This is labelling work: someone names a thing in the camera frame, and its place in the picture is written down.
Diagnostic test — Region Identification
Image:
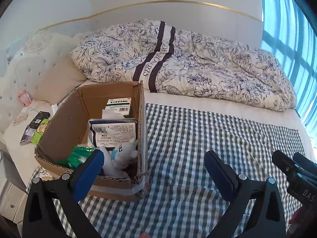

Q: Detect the black small box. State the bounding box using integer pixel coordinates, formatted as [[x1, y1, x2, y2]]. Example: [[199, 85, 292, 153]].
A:
[[29, 111, 50, 129]]

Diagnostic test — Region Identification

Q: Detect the checkered green white cloth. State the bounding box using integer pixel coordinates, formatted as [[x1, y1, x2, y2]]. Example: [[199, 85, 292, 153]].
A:
[[26, 103, 306, 238]]

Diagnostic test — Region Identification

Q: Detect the white tufted headboard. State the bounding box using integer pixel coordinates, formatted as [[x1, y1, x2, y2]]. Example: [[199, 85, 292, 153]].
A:
[[1, 32, 79, 132]]

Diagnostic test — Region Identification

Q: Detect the green plastic bag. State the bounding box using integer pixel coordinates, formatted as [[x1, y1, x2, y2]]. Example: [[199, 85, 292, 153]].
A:
[[57, 146, 96, 170]]

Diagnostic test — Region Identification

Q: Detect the floral phone case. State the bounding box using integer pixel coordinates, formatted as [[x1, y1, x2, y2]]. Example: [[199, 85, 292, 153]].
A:
[[13, 112, 29, 126]]

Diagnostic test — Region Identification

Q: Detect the dark booklet packet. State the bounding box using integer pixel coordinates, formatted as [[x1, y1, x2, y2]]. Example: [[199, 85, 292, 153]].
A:
[[20, 125, 36, 146]]

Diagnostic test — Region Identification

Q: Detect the floral patterned duvet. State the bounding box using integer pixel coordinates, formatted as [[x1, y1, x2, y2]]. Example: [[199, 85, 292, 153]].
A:
[[70, 19, 297, 112]]

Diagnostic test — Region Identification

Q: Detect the green wet wipes pack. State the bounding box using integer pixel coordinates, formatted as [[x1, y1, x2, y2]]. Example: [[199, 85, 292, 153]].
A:
[[31, 119, 49, 145]]

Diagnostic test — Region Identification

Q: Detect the black framed tissue pack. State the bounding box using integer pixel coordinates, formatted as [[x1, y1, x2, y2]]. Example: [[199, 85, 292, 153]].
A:
[[87, 118, 138, 149]]

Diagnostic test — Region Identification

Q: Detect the person right hand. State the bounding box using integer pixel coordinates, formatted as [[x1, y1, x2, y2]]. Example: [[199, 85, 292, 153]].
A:
[[286, 206, 316, 237]]

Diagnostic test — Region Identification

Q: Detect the brown cardboard box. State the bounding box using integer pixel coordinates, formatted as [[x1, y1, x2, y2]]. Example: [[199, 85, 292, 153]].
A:
[[35, 82, 150, 202]]

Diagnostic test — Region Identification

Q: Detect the white bedside drawer unit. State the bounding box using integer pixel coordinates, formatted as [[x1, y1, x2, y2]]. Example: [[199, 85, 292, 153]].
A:
[[1, 181, 26, 224]]

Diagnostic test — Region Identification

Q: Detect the green white medicine box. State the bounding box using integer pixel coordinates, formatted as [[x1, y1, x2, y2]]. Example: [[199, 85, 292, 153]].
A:
[[105, 97, 132, 117]]

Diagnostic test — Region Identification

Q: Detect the beige pillow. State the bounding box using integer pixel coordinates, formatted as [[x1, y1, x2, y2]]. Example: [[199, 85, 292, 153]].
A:
[[32, 56, 87, 104]]

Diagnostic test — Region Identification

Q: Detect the white plush rabbit toy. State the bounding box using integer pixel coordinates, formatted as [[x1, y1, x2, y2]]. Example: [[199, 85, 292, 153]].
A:
[[98, 139, 138, 178]]

